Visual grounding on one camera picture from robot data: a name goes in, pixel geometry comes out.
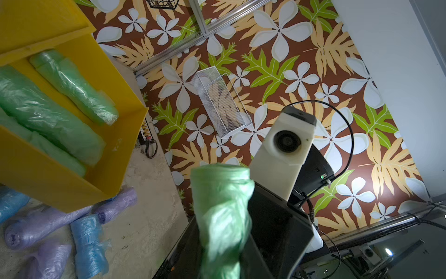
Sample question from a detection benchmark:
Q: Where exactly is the blue trash bag roll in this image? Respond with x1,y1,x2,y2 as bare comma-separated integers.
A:
70,215,109,279
0,186,30,223

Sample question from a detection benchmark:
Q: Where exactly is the green trash bag roll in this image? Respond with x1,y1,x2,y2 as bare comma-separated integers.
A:
1,109,87,177
1,65,106,167
190,163,255,279
29,49,119,126

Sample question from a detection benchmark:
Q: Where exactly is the black parallel charging board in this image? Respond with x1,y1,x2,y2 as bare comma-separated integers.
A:
138,119,153,145

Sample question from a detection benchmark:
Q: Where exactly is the white mesh basket right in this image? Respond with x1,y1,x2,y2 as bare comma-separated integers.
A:
192,66,253,140

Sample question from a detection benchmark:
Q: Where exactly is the yellow plastic drawer cabinet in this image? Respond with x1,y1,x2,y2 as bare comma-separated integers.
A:
1,1,95,66

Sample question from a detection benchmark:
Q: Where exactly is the yellow top drawer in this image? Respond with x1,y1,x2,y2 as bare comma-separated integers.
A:
1,34,148,213

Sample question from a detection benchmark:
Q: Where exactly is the purple trash bag roll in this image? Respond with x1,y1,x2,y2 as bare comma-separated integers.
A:
94,188,138,224
19,241,72,279
4,206,92,251

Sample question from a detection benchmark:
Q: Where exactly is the black wire basket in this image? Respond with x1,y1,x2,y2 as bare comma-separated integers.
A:
146,0,179,10

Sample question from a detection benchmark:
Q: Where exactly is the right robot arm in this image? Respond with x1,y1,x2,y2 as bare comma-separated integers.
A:
242,146,335,279

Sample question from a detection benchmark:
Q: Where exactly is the aluminium frame post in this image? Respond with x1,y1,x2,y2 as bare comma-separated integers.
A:
134,0,269,77

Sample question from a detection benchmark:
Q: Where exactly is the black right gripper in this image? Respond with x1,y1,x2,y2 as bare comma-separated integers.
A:
240,184,314,279

